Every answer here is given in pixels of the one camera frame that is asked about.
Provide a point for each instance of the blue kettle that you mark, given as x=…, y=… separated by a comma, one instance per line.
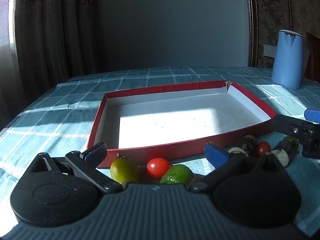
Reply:
x=287, y=60

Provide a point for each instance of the dark wooden wall moulding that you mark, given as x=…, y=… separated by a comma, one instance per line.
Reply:
x=252, y=30

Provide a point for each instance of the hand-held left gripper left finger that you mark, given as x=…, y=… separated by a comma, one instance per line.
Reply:
x=96, y=150

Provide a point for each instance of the small red cherry tomato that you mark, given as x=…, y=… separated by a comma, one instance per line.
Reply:
x=263, y=148

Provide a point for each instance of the dark eggplant piece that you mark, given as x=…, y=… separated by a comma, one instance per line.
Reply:
x=285, y=150
x=244, y=143

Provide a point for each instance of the teal checked tablecloth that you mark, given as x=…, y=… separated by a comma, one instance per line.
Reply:
x=62, y=110

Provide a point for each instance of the green cucumber piece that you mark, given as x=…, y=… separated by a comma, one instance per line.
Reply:
x=176, y=175

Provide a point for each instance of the yellow-green tomato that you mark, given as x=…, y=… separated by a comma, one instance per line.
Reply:
x=123, y=171

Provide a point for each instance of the red cardboard box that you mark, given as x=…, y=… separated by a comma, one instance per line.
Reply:
x=162, y=120

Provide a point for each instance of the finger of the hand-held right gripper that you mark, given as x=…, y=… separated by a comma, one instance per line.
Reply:
x=313, y=116
x=287, y=126

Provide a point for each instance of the dark wooden chair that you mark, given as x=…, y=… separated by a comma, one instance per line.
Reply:
x=312, y=57

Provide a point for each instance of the white wall switch panel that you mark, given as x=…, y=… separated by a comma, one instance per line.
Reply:
x=270, y=50

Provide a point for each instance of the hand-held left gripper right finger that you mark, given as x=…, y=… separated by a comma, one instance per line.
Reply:
x=215, y=155

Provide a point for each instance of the brown patterned curtain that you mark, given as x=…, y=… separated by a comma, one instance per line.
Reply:
x=55, y=30

